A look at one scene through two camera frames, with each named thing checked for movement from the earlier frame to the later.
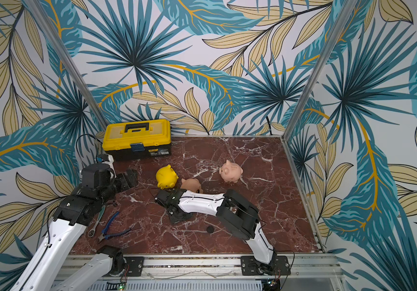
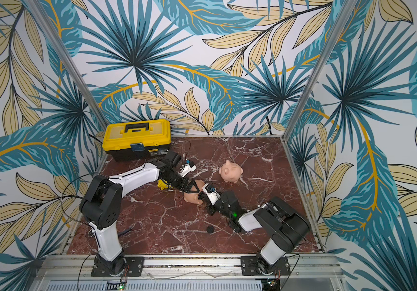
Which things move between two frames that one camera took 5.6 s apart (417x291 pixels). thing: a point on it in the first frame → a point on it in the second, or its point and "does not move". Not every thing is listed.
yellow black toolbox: x=137 y=139 does not move
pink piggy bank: x=231 y=172 does not move
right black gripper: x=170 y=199 → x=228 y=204
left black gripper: x=126 y=185 → x=186 y=188
